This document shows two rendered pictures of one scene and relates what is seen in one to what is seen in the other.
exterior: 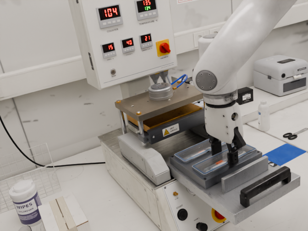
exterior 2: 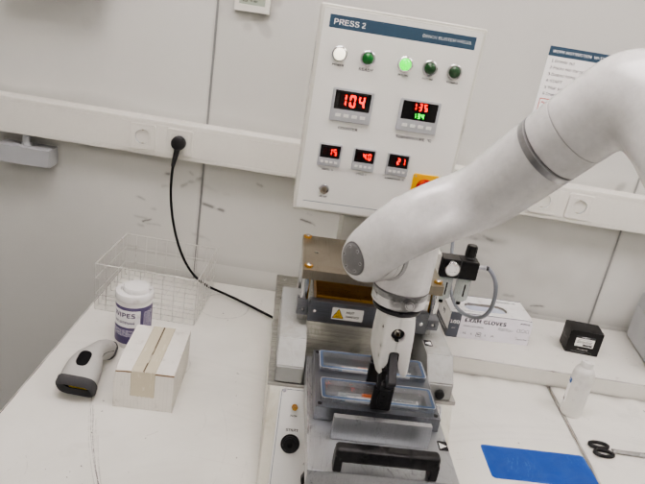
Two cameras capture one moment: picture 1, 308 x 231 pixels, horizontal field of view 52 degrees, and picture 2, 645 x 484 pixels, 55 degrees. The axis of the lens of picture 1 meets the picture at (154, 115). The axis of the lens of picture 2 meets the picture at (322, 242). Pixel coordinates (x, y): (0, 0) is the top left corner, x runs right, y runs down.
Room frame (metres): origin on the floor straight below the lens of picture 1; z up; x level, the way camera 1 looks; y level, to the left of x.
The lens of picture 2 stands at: (-0.11, -0.36, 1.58)
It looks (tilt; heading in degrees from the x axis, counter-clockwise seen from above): 21 degrees down; 21
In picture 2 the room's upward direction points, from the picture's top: 9 degrees clockwise
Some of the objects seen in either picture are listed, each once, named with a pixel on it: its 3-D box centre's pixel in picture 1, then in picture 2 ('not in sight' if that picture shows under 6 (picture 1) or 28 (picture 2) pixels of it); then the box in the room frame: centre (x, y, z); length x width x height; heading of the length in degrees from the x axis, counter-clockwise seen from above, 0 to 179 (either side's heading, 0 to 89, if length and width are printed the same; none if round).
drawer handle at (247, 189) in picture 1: (266, 185); (386, 461); (0.60, -0.23, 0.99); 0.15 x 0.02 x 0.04; 117
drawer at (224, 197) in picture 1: (226, 168); (373, 411); (0.73, -0.17, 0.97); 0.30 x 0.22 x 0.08; 27
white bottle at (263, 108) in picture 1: (263, 115); (579, 387); (1.32, -0.50, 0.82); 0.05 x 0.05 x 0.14
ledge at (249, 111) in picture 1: (238, 107); (561, 352); (1.58, -0.46, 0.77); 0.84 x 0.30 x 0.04; 113
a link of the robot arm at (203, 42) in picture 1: (217, 63); (408, 244); (0.73, -0.17, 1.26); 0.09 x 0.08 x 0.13; 153
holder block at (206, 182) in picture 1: (214, 157); (371, 388); (0.77, -0.15, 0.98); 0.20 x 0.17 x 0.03; 117
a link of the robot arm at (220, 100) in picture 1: (220, 95); (399, 294); (0.73, -0.17, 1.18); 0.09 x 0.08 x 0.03; 27
